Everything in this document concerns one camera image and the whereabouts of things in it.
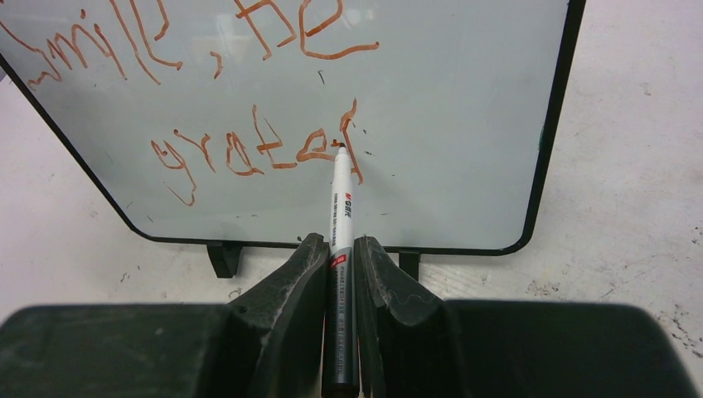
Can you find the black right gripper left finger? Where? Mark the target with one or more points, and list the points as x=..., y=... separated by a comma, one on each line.
x=265, y=343

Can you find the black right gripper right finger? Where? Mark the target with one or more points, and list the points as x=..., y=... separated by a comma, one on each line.
x=415, y=344

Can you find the white marker pen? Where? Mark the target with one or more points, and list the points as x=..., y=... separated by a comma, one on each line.
x=340, y=367

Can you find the black framed whiteboard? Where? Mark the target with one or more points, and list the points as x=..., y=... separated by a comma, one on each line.
x=207, y=122

